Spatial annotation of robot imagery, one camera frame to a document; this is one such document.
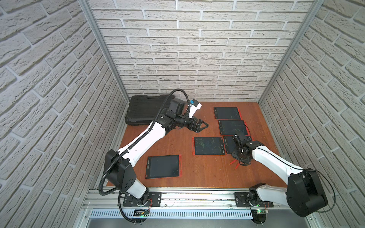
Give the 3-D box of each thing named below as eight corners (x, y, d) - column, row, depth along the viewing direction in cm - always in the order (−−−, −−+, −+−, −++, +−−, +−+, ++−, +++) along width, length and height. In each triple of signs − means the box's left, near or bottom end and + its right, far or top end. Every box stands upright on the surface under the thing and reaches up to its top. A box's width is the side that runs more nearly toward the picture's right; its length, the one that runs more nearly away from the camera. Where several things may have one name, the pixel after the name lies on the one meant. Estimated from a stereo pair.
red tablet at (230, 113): (215, 119, 112) (215, 117, 110) (213, 108, 120) (214, 106, 118) (241, 120, 112) (242, 118, 110) (237, 108, 120) (238, 106, 118)
